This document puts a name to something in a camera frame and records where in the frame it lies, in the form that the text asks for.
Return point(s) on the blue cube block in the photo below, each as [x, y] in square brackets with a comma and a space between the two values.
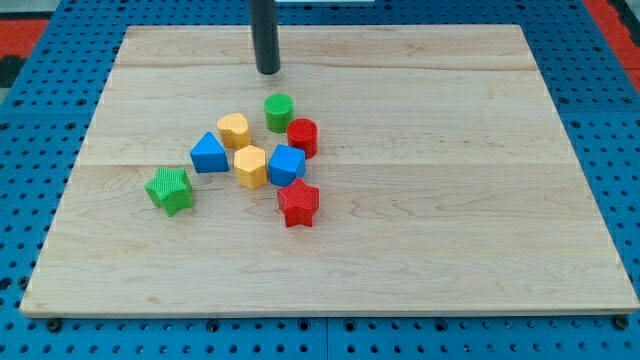
[286, 164]

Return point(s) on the yellow heart block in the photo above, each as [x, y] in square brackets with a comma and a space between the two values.
[234, 130]

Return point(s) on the red star block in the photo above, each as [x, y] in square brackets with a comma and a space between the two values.
[298, 202]

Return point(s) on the red cylinder block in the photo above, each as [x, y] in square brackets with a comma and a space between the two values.
[302, 133]

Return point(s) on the yellow hexagon block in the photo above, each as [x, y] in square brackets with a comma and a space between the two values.
[250, 166]

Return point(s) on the green cylinder block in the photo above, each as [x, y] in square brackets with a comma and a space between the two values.
[279, 112]

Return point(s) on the blue triangle block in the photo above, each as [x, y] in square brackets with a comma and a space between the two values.
[208, 155]

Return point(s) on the light wooden board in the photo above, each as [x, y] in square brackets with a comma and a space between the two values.
[448, 185]

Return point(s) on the green star block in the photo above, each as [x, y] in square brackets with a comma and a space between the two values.
[170, 189]

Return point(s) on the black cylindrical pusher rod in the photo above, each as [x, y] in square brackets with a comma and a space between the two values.
[264, 28]

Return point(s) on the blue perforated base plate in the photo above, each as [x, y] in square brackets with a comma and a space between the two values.
[48, 110]

